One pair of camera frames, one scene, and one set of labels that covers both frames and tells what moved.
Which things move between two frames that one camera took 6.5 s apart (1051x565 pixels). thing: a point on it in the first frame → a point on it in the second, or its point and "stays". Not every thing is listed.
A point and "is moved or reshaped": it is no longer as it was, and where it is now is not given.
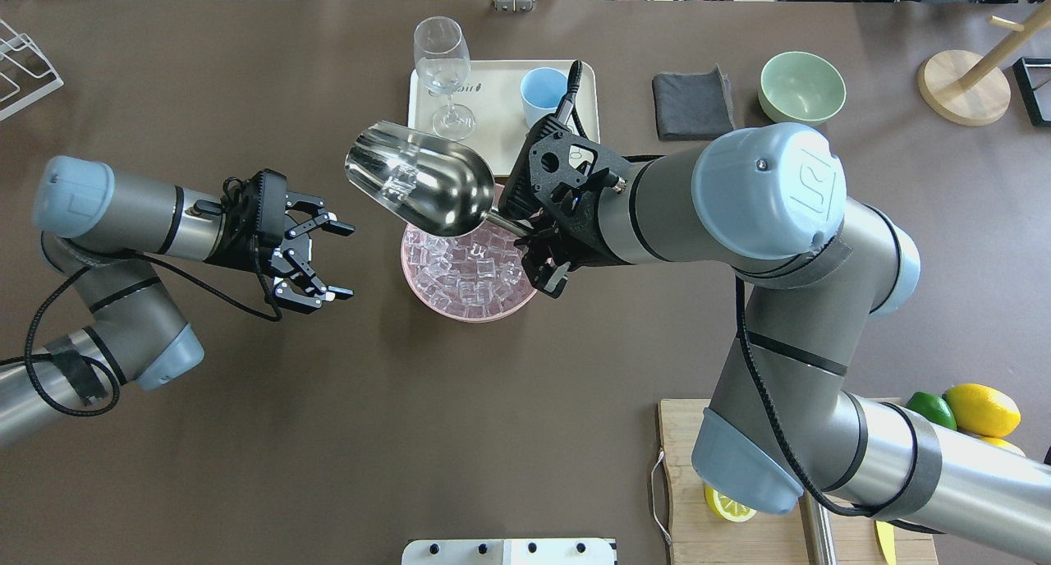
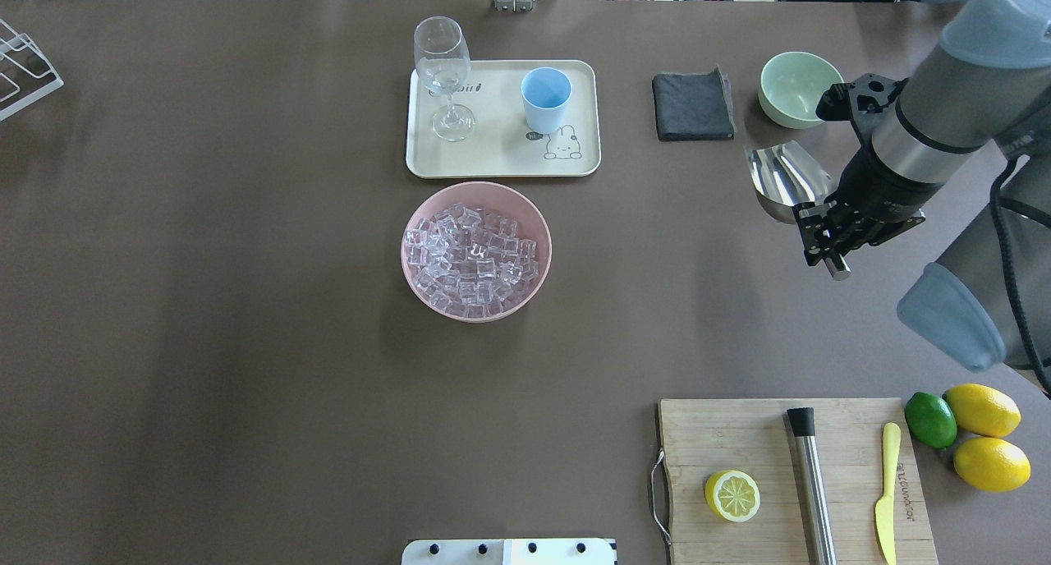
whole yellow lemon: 983,410 stays
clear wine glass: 442,61 stays
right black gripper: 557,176 → 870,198
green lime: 933,407 stays
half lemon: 726,508 stays
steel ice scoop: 429,184 is moved or reshaped
